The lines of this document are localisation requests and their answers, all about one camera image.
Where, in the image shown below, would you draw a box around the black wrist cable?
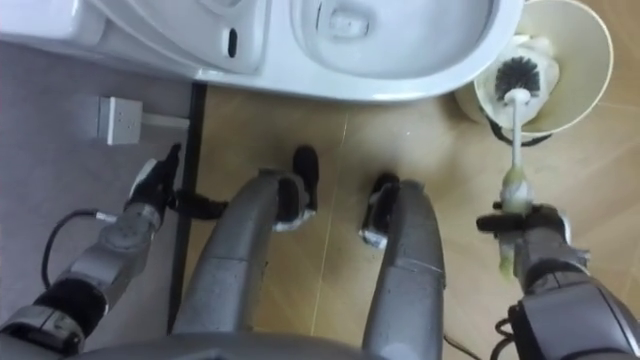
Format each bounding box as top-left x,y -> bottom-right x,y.
442,317 -> 516,360
40,208 -> 118,291

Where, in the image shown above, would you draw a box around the robot legs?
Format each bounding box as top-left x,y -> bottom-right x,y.
171,144 -> 447,360

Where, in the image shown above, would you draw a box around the white toilet brush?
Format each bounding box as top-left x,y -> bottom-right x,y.
493,55 -> 543,279

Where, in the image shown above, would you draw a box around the white toilet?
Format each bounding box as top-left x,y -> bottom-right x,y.
0,0 -> 525,103

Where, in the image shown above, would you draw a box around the white wall socket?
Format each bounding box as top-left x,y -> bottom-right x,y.
96,95 -> 191,147

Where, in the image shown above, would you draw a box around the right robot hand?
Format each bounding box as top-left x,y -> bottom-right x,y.
475,201 -> 574,246

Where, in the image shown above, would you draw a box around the robot body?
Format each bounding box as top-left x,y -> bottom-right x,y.
0,330 -> 386,360

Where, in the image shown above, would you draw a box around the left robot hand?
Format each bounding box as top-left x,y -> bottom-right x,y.
124,142 -> 229,221

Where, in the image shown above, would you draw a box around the cream waste bin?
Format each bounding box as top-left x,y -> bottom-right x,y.
453,0 -> 615,147

